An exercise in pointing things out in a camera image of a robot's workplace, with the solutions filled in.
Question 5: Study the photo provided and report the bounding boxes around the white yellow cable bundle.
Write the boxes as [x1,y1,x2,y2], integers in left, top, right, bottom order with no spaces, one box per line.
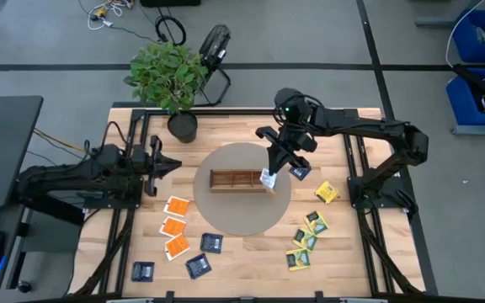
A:
[86,0,135,32]

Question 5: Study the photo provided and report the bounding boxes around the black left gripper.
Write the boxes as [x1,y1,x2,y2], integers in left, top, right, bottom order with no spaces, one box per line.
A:
[131,135,183,198]

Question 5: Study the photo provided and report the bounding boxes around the wooden compartment tea box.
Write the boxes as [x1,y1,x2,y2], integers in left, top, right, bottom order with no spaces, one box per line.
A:
[209,168,269,194]

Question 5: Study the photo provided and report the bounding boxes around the black coiled cable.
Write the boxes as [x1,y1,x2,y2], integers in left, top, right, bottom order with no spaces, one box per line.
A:
[154,14,188,47]

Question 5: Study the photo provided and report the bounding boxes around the black desk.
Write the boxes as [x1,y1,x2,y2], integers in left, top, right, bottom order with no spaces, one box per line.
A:
[0,95,45,210]

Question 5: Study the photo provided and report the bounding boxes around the black tripod leg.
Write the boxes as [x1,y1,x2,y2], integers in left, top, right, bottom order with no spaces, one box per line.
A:
[452,62,485,109]

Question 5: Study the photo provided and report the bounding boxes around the white orange Tazo tea bag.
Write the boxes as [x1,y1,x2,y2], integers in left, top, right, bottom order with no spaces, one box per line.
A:
[258,167,278,197]

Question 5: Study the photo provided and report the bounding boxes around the plain yellow tea bag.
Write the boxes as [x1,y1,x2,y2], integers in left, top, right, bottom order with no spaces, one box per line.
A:
[313,180,340,205]

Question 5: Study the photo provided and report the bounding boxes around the black floor box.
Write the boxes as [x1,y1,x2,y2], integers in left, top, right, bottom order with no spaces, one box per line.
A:
[140,0,202,8]

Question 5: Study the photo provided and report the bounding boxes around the green plant in black pot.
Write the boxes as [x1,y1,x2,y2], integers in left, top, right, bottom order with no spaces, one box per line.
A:
[123,40,209,145]

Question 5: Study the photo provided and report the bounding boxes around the round grey table mat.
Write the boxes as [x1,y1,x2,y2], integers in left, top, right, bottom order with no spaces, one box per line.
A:
[193,141,293,237]

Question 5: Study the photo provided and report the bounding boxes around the blue plastic bin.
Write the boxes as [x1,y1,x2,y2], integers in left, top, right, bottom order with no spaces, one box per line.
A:
[445,67,485,127]
[452,8,485,65]

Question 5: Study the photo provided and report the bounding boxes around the green yellow tea bag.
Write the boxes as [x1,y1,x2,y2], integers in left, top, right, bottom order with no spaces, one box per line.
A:
[285,247,312,272]
[302,210,330,236]
[291,226,319,253]

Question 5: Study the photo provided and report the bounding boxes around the thin white cable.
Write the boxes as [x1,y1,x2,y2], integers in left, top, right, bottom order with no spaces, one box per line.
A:
[445,0,485,69]

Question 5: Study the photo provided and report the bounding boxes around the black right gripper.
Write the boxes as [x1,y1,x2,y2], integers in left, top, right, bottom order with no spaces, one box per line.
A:
[254,125,317,174]

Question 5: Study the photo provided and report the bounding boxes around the black floor fan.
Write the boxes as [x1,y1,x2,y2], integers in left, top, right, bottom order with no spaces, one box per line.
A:
[193,24,232,108]

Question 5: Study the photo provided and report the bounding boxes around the grey table foot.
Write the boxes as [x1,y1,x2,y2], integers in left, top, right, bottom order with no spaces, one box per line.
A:
[414,0,477,29]

